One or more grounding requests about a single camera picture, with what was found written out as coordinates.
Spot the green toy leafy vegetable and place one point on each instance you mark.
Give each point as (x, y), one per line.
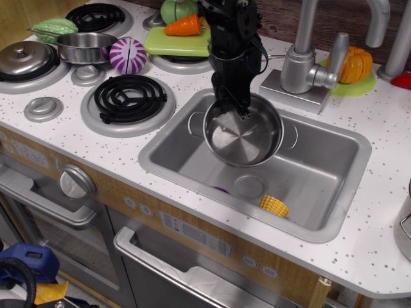
(48, 30)

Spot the steel two-handled pan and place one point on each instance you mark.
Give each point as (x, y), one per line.
(244, 143)

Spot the silver dishwasher door handle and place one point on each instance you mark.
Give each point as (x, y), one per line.
(164, 273)

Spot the steel pot lid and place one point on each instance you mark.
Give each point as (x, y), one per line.
(25, 57)

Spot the orange toy carrot piece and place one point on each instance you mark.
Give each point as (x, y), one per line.
(186, 26)

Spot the blue tool on floor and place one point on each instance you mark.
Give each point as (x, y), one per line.
(41, 260)

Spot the grey vertical post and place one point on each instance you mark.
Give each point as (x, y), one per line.
(400, 51)

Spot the purple white striped toy vegetable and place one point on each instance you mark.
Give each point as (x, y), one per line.
(128, 56)

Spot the orange toy pumpkin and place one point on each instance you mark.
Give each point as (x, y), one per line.
(357, 66)

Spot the black burner coil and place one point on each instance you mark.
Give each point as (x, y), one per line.
(129, 99)
(96, 17)

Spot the black front right burner coil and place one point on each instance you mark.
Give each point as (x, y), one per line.
(129, 99)

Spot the black rear left burner coil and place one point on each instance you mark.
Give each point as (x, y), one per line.
(96, 17)

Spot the grey stove knob front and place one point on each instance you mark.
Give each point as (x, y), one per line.
(43, 109)

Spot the green toy apple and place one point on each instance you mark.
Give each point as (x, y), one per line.
(172, 11)

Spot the steel pot at right edge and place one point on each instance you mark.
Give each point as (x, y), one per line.
(402, 227)

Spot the red toy pepper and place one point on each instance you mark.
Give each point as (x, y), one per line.
(402, 81)

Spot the yellow toy corn piece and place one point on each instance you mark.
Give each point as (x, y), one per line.
(273, 205)

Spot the grey stove knob middle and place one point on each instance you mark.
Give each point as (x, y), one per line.
(88, 75)

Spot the yellow cloth on floor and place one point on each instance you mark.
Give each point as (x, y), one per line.
(49, 292)

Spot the green toy cutting board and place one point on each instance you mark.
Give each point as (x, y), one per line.
(159, 43)

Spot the silver oven door handle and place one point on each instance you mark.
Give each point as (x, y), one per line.
(19, 187)

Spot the silver oven dial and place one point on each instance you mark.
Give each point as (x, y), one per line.
(75, 183)

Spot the purple toy piece in sink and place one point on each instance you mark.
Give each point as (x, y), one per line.
(221, 189)

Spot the light green plate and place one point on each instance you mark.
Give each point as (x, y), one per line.
(355, 90)

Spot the grey toy sink basin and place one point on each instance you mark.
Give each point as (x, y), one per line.
(317, 179)

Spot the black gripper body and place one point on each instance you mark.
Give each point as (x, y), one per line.
(233, 75)

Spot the small steel saucepan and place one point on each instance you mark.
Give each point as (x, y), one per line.
(81, 48)

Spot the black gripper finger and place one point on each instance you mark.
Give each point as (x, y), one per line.
(242, 107)
(227, 105)

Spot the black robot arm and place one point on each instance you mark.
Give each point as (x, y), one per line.
(235, 51)

